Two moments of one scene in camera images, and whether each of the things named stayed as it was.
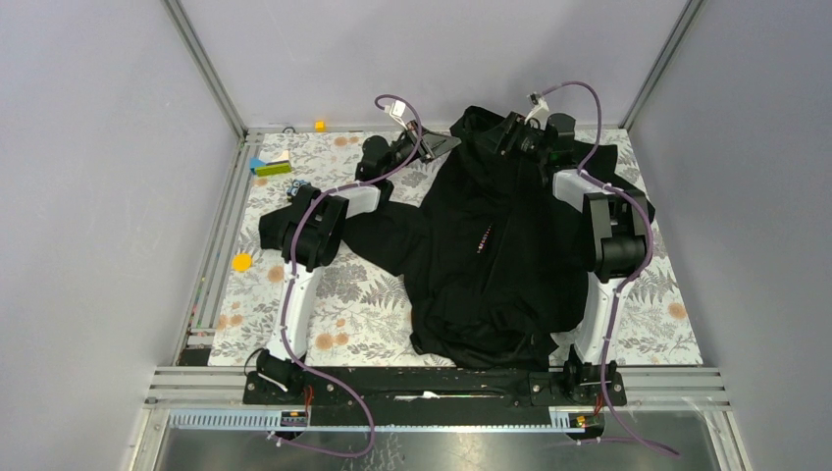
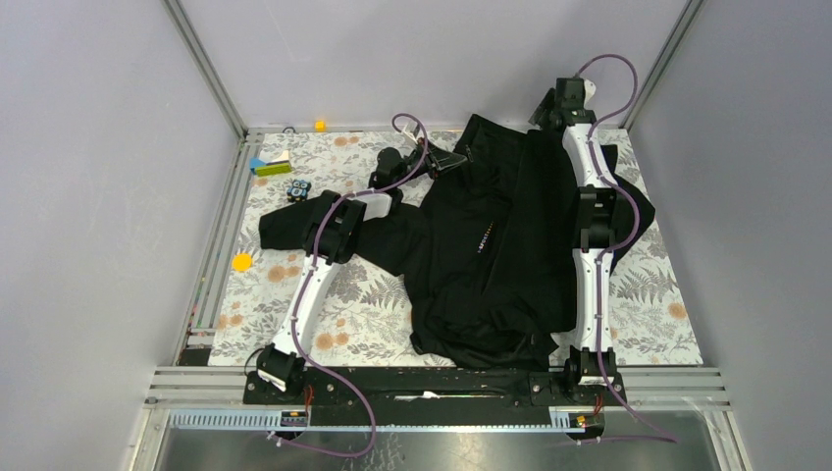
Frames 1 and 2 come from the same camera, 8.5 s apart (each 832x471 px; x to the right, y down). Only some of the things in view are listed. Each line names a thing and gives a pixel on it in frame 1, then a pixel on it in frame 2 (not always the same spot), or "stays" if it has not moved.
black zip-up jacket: [502, 267] stays
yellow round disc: [242, 262] stays
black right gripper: [504, 138] -> [539, 117]
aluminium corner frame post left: [207, 66] stays
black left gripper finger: [433, 144] -> [442, 160]
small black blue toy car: [292, 189] stays
